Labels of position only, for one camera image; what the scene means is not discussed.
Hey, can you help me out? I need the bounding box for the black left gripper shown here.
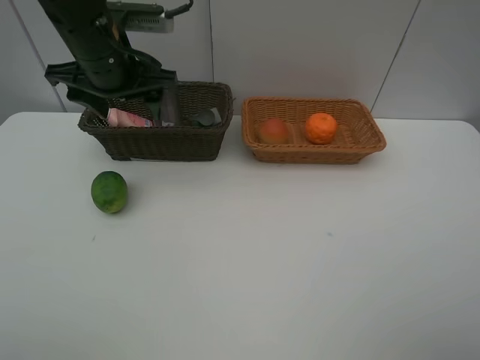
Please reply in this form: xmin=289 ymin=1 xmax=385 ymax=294
xmin=43 ymin=22 xmax=177 ymax=127

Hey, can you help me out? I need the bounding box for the pink bottle white cap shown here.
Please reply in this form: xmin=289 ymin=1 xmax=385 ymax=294
xmin=106 ymin=108 xmax=153 ymax=128

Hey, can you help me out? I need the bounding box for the translucent purple plastic cup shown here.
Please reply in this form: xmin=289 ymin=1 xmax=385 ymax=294
xmin=160 ymin=87 xmax=181 ymax=127

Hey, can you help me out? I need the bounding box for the dark green rectangular bottle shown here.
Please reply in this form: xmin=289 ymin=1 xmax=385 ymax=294
xmin=151 ymin=93 xmax=222 ymax=128

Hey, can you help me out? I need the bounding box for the red orange peach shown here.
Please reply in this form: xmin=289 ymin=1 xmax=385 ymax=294
xmin=258 ymin=118 xmax=290 ymax=145

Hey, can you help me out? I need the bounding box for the orange tangerine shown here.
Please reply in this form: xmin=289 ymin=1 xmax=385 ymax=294
xmin=304 ymin=112 xmax=338 ymax=145

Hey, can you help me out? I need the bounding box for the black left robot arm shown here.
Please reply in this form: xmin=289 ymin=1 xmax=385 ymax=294
xmin=40 ymin=1 xmax=179 ymax=127

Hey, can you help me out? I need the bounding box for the dark brown wicker basket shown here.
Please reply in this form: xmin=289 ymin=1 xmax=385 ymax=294
xmin=78 ymin=82 xmax=233 ymax=162

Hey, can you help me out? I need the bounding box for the green lime fruit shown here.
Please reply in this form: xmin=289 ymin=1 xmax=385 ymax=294
xmin=91 ymin=171 xmax=128 ymax=215

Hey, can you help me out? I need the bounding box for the orange wicker basket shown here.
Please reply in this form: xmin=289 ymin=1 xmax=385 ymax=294
xmin=241 ymin=97 xmax=386 ymax=164

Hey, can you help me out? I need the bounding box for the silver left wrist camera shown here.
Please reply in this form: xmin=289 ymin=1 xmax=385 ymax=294
xmin=106 ymin=1 xmax=174 ymax=34

